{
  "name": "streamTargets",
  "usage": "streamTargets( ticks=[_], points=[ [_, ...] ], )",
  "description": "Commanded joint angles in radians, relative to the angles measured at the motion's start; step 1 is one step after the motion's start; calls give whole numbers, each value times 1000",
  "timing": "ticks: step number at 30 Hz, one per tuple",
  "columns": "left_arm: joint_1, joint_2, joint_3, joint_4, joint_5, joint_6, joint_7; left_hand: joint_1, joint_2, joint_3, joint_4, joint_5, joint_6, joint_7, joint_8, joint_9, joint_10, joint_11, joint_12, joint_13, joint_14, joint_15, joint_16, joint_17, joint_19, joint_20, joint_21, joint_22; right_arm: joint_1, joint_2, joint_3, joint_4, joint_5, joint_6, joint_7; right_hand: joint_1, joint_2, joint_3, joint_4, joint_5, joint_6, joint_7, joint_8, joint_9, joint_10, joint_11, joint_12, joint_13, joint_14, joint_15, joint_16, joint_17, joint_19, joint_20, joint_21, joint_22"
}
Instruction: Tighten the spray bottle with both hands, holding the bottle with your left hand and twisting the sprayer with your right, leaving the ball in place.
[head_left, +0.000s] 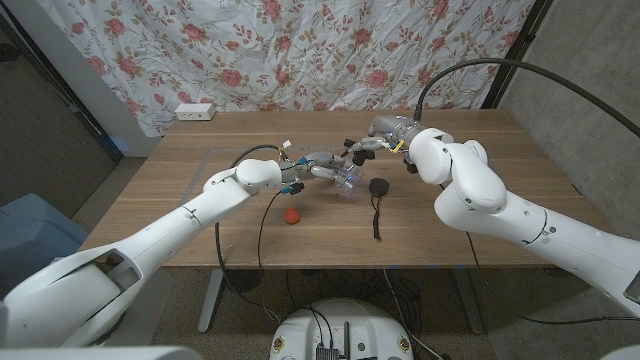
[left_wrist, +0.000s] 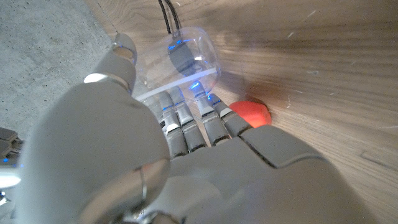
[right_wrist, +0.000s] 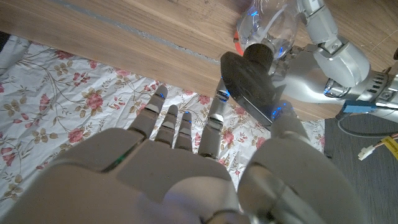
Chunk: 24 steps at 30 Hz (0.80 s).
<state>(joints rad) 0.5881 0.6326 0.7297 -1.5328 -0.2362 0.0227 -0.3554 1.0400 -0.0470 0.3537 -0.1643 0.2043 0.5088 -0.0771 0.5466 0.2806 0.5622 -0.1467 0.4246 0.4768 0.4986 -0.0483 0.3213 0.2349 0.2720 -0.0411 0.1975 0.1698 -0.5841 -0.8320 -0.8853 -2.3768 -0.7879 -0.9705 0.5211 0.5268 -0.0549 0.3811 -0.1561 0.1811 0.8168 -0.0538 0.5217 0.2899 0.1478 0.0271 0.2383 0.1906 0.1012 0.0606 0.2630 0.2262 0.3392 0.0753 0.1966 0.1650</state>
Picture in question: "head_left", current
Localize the white robot torso base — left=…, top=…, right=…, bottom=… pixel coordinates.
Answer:
left=269, top=298, right=415, bottom=360

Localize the white wall pillar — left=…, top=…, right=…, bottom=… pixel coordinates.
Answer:
left=2, top=0, right=161, bottom=159

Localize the white power strip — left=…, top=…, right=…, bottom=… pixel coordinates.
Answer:
left=174, top=102, right=217, bottom=122

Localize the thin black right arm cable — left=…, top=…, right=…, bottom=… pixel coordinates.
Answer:
left=464, top=232, right=640, bottom=326

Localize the blue grey bin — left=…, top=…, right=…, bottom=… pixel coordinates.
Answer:
left=0, top=192, right=91, bottom=271

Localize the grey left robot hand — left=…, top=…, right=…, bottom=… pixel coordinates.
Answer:
left=294, top=151, right=362, bottom=194

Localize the black round floor base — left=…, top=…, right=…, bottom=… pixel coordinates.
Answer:
left=222, top=268, right=265, bottom=295

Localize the grey table leg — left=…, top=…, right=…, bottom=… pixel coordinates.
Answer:
left=197, top=267, right=226, bottom=335
left=452, top=267, right=486, bottom=335

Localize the black floor cable bundle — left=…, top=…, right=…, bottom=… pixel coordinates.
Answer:
left=284, top=268, right=426, bottom=351

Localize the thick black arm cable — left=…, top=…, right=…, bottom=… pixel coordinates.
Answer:
left=413, top=58, right=640, bottom=139
left=214, top=143, right=286, bottom=322

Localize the white floor cable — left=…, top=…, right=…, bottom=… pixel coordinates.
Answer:
left=382, top=269, right=446, bottom=360

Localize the clear spray bottle black sprayer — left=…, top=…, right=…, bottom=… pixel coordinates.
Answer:
left=333, top=138, right=377, bottom=198

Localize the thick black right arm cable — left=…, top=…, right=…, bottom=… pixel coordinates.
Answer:
left=413, top=58, right=640, bottom=139

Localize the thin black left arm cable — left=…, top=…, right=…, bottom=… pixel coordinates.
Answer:
left=256, top=189, right=289, bottom=274

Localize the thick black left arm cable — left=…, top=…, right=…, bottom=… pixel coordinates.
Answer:
left=214, top=143, right=286, bottom=322

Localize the black round gadget with lanyard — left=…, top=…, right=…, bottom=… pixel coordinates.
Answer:
left=368, top=177, right=391, bottom=242

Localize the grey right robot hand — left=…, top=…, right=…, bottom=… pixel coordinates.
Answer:
left=344, top=114, right=427, bottom=156

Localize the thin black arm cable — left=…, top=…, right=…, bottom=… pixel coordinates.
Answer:
left=256, top=189, right=289, bottom=274
left=464, top=232, right=640, bottom=326

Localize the black backdrop stand pole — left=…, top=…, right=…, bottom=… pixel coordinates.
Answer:
left=480, top=0, right=555, bottom=110

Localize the black frame bar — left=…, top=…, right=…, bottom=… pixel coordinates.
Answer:
left=0, top=9, right=125, bottom=162

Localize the floral backdrop cloth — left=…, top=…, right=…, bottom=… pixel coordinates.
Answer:
left=37, top=0, right=536, bottom=139

